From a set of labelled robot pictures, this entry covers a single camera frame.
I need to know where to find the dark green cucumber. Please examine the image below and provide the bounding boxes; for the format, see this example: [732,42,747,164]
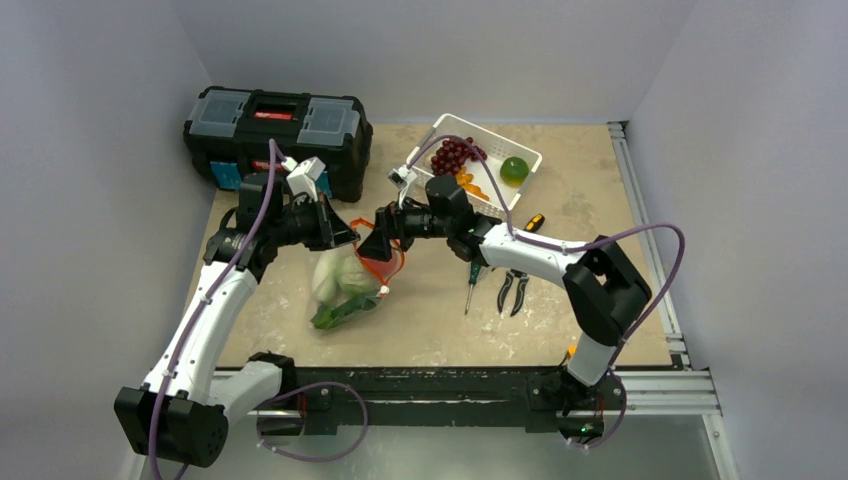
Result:
[310,294,381,330]

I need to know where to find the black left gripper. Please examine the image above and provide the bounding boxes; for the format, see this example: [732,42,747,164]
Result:
[268,191,359,251]

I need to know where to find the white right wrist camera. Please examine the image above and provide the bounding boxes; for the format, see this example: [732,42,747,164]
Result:
[387,164,417,209]

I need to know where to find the white radish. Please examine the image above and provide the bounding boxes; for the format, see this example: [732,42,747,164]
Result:
[311,251,338,304]

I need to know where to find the green lime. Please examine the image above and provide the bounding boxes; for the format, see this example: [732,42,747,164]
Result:
[499,156,531,188]

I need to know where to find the white plastic basket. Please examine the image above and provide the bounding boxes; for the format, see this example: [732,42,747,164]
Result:
[405,113,543,220]

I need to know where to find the red grape bunch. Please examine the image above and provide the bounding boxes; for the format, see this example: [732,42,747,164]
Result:
[430,137,488,176]

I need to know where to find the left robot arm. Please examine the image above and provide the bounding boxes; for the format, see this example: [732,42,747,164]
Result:
[114,173,359,467]

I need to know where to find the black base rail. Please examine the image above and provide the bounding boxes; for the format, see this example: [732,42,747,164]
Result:
[251,365,627,440]

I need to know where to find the pink peach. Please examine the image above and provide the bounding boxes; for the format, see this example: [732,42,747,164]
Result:
[361,254,405,282]

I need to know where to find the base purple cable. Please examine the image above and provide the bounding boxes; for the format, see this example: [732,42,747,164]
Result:
[256,382,371,464]

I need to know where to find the green handled screwdriver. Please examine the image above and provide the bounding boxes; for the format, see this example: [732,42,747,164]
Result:
[464,263,487,315]

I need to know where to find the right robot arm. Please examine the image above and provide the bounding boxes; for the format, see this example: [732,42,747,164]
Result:
[357,177,652,407]

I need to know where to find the green cabbage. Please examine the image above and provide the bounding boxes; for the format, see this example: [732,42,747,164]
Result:
[335,256,381,296]

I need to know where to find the black plastic toolbox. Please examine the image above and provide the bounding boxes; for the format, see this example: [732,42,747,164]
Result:
[183,86,373,203]

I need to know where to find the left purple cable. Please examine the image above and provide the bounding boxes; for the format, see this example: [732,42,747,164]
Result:
[146,137,293,480]

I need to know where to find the clear zip top bag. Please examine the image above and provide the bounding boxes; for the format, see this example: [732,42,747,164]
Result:
[310,240,405,330]

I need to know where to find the black pliers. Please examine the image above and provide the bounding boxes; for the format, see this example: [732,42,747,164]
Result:
[496,268,531,318]

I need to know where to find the orange fruit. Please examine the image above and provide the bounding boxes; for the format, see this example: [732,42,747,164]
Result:
[455,167,489,201]

